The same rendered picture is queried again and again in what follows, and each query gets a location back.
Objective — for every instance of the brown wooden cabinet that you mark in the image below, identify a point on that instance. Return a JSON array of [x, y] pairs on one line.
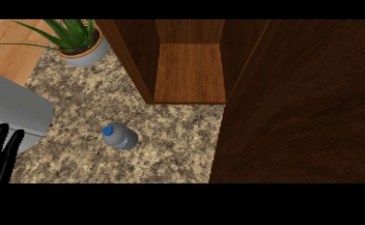
[[188, 71]]

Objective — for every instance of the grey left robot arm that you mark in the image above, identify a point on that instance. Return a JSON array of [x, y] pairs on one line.
[[21, 109]]

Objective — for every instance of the blue-capped water bottle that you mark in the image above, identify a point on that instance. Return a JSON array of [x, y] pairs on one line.
[[121, 136]]

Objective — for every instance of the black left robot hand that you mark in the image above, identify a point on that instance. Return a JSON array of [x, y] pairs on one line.
[[10, 153]]

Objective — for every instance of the dark brown cabinet door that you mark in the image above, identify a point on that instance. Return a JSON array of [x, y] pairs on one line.
[[294, 106]]

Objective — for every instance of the green potted plant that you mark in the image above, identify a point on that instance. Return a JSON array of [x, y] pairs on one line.
[[78, 42]]

